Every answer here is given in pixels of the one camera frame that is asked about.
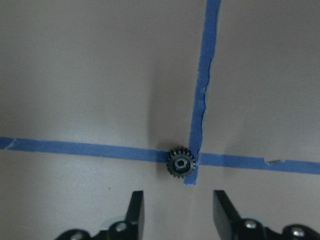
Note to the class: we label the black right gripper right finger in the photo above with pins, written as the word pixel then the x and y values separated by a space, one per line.
pixel 225 215

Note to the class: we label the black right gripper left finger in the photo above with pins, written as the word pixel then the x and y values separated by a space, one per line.
pixel 135 215

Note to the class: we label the black bearing gear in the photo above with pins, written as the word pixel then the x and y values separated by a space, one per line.
pixel 180 162

